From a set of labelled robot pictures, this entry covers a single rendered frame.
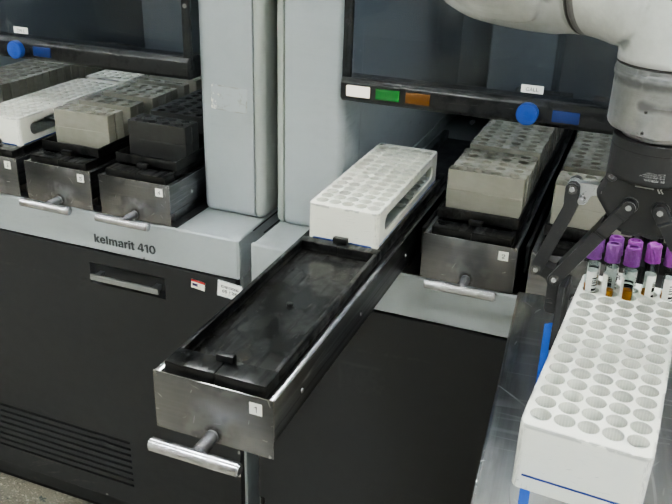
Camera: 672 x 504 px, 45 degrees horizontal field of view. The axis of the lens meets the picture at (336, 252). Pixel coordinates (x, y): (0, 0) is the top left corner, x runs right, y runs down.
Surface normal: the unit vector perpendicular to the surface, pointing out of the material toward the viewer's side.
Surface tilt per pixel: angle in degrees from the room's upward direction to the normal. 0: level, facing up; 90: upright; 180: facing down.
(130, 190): 90
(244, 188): 90
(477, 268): 90
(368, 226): 90
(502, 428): 0
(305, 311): 0
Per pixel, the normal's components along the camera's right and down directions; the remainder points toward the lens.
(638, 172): -0.67, 0.30
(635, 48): -0.89, 0.33
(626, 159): -0.83, 0.22
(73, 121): -0.36, 0.39
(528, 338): 0.03, -0.90
